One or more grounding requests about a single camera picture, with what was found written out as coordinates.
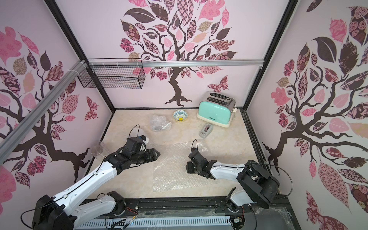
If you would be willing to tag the aluminium rail back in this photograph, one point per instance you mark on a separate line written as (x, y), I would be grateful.
(187, 63)

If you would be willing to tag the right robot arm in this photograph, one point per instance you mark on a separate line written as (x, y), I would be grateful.
(257, 185)

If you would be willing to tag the grey tape dispenser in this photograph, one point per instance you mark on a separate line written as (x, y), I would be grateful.
(206, 130)

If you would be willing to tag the black corner frame post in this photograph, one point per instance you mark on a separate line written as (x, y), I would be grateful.
(56, 12)

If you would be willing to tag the aluminium rail left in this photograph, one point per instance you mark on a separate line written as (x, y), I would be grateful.
(15, 137)

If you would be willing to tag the white slotted cable duct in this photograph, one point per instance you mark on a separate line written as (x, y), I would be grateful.
(170, 223)

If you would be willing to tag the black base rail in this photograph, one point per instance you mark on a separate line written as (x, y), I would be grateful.
(213, 204)

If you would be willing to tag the mint green toaster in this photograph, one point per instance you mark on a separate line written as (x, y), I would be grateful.
(217, 109)

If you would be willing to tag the black wire basket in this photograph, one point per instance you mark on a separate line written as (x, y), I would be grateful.
(113, 73)

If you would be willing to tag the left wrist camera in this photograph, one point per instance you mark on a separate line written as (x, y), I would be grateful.
(137, 144)

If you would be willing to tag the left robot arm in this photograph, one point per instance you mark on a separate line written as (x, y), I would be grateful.
(66, 211)

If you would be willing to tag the yellow dotted ceramic bowl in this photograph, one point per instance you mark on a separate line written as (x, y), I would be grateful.
(180, 115)

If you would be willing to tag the aluminium rail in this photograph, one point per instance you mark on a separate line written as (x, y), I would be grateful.
(15, 137)
(187, 63)

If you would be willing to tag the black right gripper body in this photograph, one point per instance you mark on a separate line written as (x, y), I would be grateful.
(196, 165)

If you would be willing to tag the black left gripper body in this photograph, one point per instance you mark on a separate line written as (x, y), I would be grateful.
(138, 158)

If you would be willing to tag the clear drinking glass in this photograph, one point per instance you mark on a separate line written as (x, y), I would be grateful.
(99, 151)

